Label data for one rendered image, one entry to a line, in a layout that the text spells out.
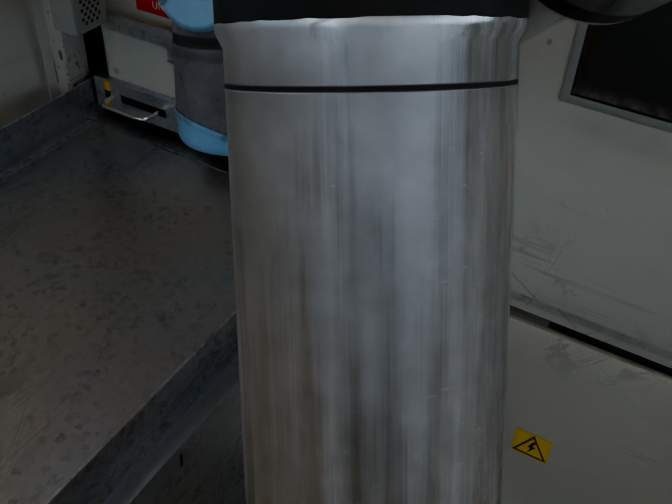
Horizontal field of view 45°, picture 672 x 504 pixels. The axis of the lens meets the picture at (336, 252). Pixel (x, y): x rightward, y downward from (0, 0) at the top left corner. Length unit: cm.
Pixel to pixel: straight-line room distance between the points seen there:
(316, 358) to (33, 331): 85
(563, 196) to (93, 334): 63
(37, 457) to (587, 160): 72
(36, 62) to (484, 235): 130
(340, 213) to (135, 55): 118
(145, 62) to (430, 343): 117
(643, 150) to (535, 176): 14
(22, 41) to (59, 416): 73
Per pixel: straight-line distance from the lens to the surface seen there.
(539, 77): 99
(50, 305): 114
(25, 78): 153
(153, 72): 141
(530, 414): 132
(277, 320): 29
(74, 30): 133
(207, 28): 79
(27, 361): 108
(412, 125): 26
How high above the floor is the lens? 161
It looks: 40 degrees down
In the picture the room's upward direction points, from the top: 3 degrees clockwise
